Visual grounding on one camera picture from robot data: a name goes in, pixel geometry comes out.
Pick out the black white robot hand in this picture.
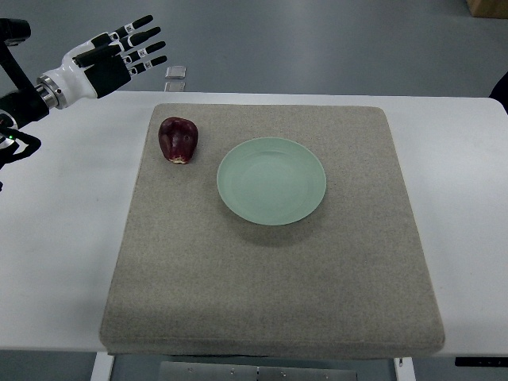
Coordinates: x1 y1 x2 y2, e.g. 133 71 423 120
36 15 167 110

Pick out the red apple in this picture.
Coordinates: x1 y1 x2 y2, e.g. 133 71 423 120
158 117 198 164

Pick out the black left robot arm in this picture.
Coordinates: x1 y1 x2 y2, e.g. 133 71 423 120
1 18 49 166

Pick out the lower metal floor plate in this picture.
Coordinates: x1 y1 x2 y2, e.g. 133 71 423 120
164 81 186 92

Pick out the metal floor plate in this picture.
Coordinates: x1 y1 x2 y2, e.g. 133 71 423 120
165 66 187 79
164 81 186 92

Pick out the upper metal floor plate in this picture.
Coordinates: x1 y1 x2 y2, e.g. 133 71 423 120
165 66 187 79

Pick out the light green plate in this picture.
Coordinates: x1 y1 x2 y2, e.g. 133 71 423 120
216 137 326 226

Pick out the beige fabric cushion mat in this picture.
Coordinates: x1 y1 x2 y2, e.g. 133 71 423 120
99 104 445 360

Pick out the white table leg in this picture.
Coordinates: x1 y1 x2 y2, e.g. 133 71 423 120
90 352 114 381

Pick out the cardboard box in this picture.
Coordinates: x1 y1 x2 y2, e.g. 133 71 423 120
466 0 508 19

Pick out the dark object at right edge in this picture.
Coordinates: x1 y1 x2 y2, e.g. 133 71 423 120
489 73 508 113

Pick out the black table control panel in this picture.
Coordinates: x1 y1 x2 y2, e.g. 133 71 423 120
455 357 508 368

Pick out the metal table base plate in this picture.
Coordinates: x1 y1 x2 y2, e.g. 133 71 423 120
158 361 358 381

